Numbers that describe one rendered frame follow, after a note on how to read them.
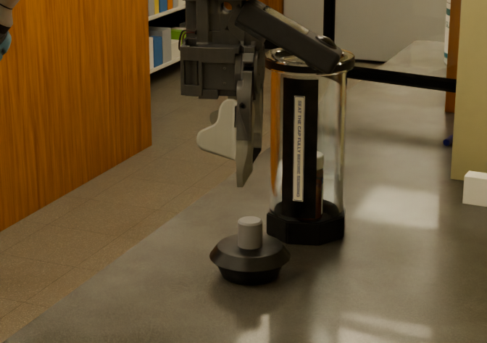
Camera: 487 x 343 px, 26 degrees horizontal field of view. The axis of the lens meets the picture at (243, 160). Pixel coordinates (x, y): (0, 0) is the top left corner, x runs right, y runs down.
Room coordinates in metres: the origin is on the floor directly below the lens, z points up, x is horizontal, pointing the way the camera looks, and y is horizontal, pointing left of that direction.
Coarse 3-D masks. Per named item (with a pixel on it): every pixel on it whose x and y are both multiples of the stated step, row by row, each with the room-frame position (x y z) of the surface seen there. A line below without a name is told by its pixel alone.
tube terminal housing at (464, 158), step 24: (480, 0) 1.44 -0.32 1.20; (480, 24) 1.43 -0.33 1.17; (480, 48) 1.43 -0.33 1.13; (480, 72) 1.43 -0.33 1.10; (456, 96) 1.45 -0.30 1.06; (480, 96) 1.43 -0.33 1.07; (456, 120) 1.44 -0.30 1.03; (480, 120) 1.43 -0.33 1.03; (456, 144) 1.44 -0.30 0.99; (480, 144) 1.43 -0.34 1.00; (456, 168) 1.44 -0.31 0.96; (480, 168) 1.43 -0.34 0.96
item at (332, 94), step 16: (288, 64) 1.19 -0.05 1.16; (304, 64) 1.19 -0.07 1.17; (272, 80) 1.23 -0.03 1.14; (320, 80) 1.20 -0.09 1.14; (336, 80) 1.21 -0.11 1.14; (272, 96) 1.23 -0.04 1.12; (320, 96) 1.20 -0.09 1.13; (336, 96) 1.21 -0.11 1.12; (272, 112) 1.23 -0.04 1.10; (320, 112) 1.20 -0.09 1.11; (336, 112) 1.21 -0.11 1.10; (272, 128) 1.22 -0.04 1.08; (320, 128) 1.20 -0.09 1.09; (336, 128) 1.21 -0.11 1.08; (272, 144) 1.22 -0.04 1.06; (320, 144) 1.20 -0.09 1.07; (336, 144) 1.21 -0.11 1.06; (272, 160) 1.22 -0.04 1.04; (320, 160) 1.20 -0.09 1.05; (336, 160) 1.21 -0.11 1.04; (272, 176) 1.22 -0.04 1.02; (320, 176) 1.20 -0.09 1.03; (336, 176) 1.21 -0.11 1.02; (272, 192) 1.22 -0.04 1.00; (320, 192) 1.20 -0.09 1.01; (336, 192) 1.21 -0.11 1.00; (272, 208) 1.22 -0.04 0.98; (320, 208) 1.20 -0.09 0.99; (336, 208) 1.21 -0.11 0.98
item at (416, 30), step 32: (352, 0) 1.87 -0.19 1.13; (384, 0) 1.84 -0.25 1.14; (416, 0) 1.80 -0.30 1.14; (448, 0) 1.77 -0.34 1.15; (352, 32) 1.87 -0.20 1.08; (384, 32) 1.83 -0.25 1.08; (416, 32) 1.80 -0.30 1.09; (448, 32) 1.77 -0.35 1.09; (384, 64) 1.83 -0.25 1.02; (416, 64) 1.80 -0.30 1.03; (448, 64) 1.77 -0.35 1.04
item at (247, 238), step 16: (240, 224) 1.10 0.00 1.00; (256, 224) 1.09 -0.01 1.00; (224, 240) 1.12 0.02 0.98; (240, 240) 1.10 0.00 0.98; (256, 240) 1.09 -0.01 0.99; (272, 240) 1.12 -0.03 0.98; (224, 256) 1.08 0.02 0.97; (240, 256) 1.07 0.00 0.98; (256, 256) 1.07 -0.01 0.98; (272, 256) 1.08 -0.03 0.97; (288, 256) 1.10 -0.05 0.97; (224, 272) 1.08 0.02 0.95; (240, 272) 1.07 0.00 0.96; (256, 272) 1.07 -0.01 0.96; (272, 272) 1.08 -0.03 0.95
